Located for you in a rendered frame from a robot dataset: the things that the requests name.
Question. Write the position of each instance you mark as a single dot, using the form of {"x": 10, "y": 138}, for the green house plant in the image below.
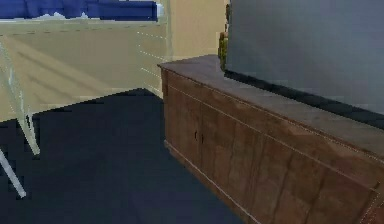
{"x": 223, "y": 50}

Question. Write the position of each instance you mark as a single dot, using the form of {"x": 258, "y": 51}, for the brown wooden sideboard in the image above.
{"x": 253, "y": 156}

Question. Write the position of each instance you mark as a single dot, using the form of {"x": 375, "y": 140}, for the dark blue carpet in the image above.
{"x": 100, "y": 166}

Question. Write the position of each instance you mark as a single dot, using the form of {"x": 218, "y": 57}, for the grey television set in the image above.
{"x": 310, "y": 50}

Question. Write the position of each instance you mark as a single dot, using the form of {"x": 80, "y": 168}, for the blue sofa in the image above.
{"x": 100, "y": 9}

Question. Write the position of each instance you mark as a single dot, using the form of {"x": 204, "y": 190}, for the glass table with pale legs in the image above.
{"x": 26, "y": 126}

